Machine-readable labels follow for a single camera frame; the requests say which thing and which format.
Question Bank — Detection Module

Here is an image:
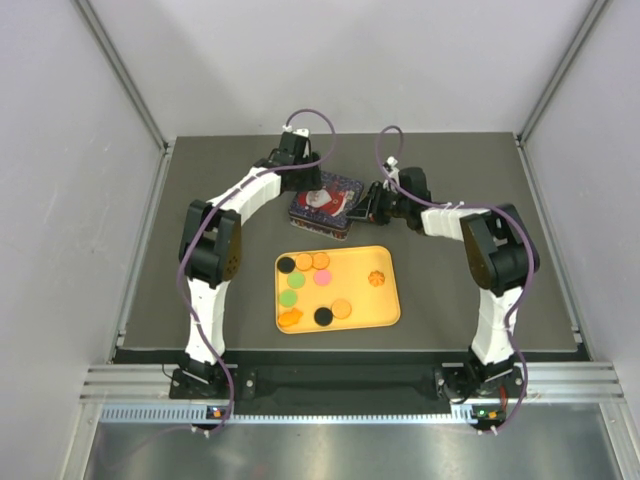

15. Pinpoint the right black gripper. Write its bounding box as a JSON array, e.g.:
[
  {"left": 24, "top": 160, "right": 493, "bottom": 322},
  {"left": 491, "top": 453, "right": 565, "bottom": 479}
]
[{"left": 348, "top": 183, "right": 411, "bottom": 228}]

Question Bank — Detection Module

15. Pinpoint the gold tin lid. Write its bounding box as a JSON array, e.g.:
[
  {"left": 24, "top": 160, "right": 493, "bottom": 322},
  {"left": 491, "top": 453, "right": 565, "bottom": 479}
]
[{"left": 288, "top": 172, "right": 364, "bottom": 216}]

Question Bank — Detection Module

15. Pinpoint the square cookie tin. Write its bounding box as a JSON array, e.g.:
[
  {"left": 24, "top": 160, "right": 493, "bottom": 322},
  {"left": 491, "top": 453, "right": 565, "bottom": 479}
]
[{"left": 288, "top": 208, "right": 353, "bottom": 241}]

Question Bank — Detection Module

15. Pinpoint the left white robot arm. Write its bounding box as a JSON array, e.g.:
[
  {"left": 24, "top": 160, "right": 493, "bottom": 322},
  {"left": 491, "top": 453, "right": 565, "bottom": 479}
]
[{"left": 176, "top": 126, "right": 321, "bottom": 397}]

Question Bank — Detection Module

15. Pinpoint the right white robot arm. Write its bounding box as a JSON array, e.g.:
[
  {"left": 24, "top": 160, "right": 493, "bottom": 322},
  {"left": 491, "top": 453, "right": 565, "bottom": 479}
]
[{"left": 346, "top": 163, "right": 539, "bottom": 404}]

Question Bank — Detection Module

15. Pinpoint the tan biscuit top right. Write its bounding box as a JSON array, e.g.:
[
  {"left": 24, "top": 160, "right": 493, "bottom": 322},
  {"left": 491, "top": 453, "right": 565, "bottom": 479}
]
[{"left": 312, "top": 252, "right": 330, "bottom": 270}]

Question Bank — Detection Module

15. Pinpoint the tan biscuit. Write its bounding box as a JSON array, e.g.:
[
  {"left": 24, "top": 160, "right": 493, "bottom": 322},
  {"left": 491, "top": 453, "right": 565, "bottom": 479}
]
[
  {"left": 295, "top": 253, "right": 313, "bottom": 271},
  {"left": 312, "top": 252, "right": 330, "bottom": 270},
  {"left": 331, "top": 299, "right": 352, "bottom": 319}
]

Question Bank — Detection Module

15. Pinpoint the orange swirl cookie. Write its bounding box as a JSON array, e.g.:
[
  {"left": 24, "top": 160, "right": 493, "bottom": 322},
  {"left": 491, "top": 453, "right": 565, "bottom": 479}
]
[{"left": 368, "top": 270, "right": 386, "bottom": 287}]

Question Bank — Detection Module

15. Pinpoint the yellow cookie tray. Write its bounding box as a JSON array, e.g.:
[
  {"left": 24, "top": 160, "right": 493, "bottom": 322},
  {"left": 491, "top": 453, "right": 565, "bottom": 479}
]
[{"left": 274, "top": 245, "right": 401, "bottom": 335}]

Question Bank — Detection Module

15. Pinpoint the pink sandwich cookie lower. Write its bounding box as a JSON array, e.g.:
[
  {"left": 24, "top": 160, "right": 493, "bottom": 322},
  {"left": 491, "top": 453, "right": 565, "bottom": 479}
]
[{"left": 314, "top": 269, "right": 332, "bottom": 286}]

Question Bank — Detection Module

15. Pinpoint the tan biscuit top left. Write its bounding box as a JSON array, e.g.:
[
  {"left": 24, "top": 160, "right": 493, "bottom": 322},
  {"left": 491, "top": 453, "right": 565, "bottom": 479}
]
[{"left": 295, "top": 253, "right": 313, "bottom": 271}]

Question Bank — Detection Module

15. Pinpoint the black sandwich cookie upper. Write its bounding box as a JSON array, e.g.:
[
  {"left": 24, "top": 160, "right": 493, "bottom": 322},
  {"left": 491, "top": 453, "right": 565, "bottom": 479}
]
[{"left": 276, "top": 256, "right": 296, "bottom": 274}]

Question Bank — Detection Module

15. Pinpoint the black sandwich cookie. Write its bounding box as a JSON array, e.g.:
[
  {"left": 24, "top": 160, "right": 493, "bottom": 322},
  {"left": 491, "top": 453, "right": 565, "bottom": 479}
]
[
  {"left": 276, "top": 256, "right": 296, "bottom": 274},
  {"left": 314, "top": 307, "right": 334, "bottom": 327}
]

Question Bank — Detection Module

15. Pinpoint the green sandwich cookie upper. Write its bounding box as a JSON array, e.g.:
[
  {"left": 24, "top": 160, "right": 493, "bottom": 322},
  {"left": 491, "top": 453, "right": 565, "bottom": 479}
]
[{"left": 287, "top": 272, "right": 306, "bottom": 289}]

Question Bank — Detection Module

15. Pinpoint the green sandwich cookie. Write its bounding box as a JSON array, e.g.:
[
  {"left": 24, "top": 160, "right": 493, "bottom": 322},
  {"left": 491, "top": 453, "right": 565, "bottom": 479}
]
[
  {"left": 278, "top": 289, "right": 298, "bottom": 308},
  {"left": 287, "top": 272, "right": 306, "bottom": 289}
]

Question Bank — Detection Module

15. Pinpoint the tan biscuit lower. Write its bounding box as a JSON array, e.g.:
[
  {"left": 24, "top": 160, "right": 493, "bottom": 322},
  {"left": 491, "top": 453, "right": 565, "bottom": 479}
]
[{"left": 331, "top": 299, "right": 352, "bottom": 319}]

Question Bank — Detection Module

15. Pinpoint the black sandwich cookie lower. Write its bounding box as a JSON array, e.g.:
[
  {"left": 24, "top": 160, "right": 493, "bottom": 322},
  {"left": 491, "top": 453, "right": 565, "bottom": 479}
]
[{"left": 314, "top": 307, "right": 334, "bottom": 327}]

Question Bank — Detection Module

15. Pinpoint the green sandwich cookie lower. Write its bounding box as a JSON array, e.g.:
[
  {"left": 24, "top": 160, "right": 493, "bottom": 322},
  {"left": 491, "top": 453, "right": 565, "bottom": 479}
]
[{"left": 278, "top": 289, "right": 298, "bottom": 308}]

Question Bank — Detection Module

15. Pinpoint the orange fish cookie lower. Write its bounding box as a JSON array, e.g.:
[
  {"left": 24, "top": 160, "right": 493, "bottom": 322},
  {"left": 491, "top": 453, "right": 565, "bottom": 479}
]
[{"left": 277, "top": 308, "right": 303, "bottom": 328}]

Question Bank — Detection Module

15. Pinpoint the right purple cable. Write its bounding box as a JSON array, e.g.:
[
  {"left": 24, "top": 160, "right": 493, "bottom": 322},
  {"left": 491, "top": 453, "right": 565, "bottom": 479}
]
[{"left": 375, "top": 124, "right": 542, "bottom": 434}]

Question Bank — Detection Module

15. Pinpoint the purple cable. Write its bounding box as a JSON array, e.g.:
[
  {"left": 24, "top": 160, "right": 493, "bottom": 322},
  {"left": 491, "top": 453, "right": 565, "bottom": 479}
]
[
  {"left": 375, "top": 124, "right": 542, "bottom": 434},
  {"left": 177, "top": 108, "right": 337, "bottom": 434}
]

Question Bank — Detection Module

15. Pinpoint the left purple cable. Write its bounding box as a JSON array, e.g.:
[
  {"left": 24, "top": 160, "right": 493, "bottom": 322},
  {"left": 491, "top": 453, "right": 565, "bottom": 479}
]
[{"left": 177, "top": 108, "right": 337, "bottom": 434}]

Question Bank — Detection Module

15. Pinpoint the aluminium frame rail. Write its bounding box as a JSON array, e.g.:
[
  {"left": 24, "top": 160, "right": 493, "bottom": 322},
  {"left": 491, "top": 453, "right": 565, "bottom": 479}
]
[{"left": 80, "top": 362, "right": 624, "bottom": 404}]

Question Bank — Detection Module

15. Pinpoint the grey cable duct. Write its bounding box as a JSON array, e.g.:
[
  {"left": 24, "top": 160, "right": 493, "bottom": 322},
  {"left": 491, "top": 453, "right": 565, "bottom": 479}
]
[{"left": 100, "top": 404, "right": 498, "bottom": 425}]

